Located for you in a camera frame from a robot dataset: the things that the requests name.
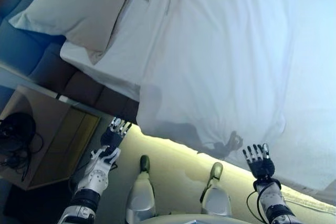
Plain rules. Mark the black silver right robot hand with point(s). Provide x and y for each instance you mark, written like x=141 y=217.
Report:
x=261 y=167

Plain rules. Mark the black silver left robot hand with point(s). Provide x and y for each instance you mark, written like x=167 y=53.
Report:
x=111 y=140

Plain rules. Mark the white duvet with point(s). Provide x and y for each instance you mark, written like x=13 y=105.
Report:
x=236 y=64

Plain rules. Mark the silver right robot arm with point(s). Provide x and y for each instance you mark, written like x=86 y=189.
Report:
x=274 y=203

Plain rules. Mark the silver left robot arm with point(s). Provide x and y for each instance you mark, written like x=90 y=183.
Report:
x=94 y=179

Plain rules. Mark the white bed sheet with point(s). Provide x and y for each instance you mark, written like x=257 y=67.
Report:
x=131 y=58

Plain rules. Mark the wooden nightstand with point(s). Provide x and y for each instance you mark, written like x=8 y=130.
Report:
x=60 y=129

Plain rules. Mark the silver right robot leg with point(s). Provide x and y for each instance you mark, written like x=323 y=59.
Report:
x=216 y=197

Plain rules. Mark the silver robot leg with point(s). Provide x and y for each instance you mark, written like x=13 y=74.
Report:
x=140 y=192
x=216 y=197

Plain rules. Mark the silver left robot leg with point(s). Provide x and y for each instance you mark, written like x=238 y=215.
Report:
x=140 y=192

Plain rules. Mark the silver robot torso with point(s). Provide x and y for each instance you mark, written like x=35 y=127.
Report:
x=189 y=220

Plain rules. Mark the large beige pillow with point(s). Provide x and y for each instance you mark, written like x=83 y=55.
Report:
x=78 y=11

